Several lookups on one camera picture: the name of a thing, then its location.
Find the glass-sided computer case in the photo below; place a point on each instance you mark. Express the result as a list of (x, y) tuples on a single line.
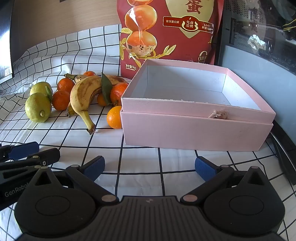
[(254, 58)]

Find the white black-grid cloth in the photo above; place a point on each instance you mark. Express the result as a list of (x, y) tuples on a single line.
[(27, 133)]

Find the orange tangerine with leaf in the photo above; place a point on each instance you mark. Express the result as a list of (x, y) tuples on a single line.
[(119, 93)]

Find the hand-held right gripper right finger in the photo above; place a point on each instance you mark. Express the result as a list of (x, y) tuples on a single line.
[(204, 168)]

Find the computer monitor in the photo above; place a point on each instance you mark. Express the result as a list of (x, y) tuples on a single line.
[(5, 46)]

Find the pink cardboard box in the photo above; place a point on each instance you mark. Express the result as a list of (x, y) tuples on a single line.
[(185, 134)]

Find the spotted yellow banana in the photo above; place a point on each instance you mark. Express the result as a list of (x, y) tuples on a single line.
[(115, 80)]

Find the red snack bag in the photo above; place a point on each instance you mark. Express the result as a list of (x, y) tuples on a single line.
[(173, 34)]

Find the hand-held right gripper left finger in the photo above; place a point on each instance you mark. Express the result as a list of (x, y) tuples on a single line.
[(94, 169)]

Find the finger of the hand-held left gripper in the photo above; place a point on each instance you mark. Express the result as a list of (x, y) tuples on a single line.
[(24, 150), (49, 154)]

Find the large yellow banana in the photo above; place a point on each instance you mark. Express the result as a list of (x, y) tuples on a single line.
[(83, 97)]

